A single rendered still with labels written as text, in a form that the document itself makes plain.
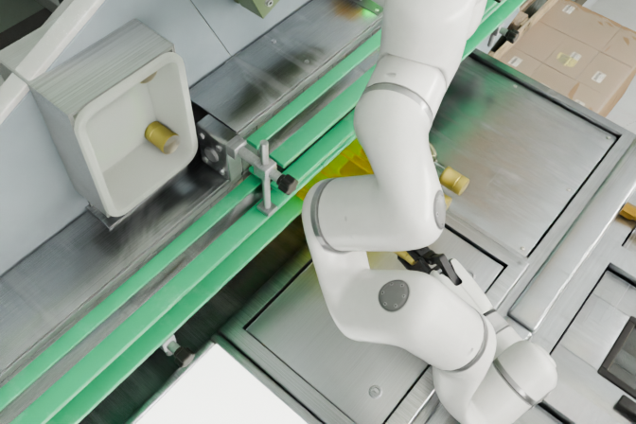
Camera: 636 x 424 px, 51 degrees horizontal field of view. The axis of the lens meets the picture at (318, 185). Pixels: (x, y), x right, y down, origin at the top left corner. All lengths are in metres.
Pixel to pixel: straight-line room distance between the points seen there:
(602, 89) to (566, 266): 3.88
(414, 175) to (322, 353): 0.55
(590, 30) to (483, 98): 4.04
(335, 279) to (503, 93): 0.93
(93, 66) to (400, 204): 0.45
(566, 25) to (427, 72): 4.85
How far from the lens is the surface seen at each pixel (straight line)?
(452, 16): 0.71
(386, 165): 0.65
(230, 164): 1.05
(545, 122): 1.57
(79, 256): 1.06
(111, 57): 0.91
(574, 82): 5.12
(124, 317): 1.01
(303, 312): 1.17
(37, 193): 1.02
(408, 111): 0.70
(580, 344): 1.30
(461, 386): 0.85
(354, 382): 1.13
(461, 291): 1.02
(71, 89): 0.88
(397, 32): 0.72
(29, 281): 1.06
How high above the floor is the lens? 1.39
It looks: 21 degrees down
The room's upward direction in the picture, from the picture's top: 125 degrees clockwise
